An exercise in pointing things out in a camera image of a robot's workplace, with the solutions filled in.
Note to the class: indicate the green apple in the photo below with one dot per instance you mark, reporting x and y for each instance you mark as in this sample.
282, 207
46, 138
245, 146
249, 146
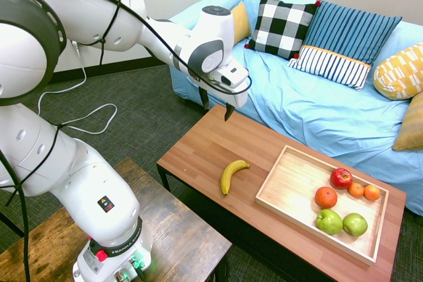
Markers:
355, 225
328, 222

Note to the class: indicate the black white checkered pillow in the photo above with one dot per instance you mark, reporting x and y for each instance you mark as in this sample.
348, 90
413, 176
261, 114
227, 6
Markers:
281, 26

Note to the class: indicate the blue striped pillow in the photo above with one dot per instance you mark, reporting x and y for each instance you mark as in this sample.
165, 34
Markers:
350, 29

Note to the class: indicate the red-brown wooden coffee table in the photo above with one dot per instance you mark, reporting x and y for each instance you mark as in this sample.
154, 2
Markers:
211, 143

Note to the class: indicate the large orange fruit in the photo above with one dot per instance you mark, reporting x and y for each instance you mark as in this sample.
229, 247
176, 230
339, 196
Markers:
326, 197

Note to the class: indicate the yellow white patterned bolster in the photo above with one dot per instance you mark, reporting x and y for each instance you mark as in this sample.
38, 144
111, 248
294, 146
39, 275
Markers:
401, 72

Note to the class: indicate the light wooden tray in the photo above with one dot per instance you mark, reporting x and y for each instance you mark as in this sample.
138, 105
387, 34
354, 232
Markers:
291, 189

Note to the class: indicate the red apple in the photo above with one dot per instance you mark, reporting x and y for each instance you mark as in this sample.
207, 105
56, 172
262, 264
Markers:
341, 179

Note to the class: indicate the yellow banana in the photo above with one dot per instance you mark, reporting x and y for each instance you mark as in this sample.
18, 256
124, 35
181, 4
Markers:
228, 176

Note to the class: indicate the plain mustard pillow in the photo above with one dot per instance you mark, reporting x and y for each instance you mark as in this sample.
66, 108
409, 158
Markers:
241, 22

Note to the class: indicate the light blue covered sofa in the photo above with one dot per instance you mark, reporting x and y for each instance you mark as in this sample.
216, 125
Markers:
314, 110

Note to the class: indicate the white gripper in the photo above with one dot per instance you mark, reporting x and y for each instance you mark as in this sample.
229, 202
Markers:
238, 95

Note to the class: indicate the rustic dark wooden table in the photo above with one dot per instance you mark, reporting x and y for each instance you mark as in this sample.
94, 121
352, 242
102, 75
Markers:
185, 229

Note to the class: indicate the mustard striped pillow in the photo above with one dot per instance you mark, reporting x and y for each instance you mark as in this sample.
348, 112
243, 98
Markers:
413, 123

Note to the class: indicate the small orange fruit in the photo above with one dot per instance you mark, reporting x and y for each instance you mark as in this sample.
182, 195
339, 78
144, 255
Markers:
372, 193
356, 190

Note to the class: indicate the white navy striped pillow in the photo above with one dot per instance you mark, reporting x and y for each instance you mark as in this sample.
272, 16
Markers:
330, 65

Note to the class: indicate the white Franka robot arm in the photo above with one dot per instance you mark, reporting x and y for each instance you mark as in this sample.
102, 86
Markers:
82, 179

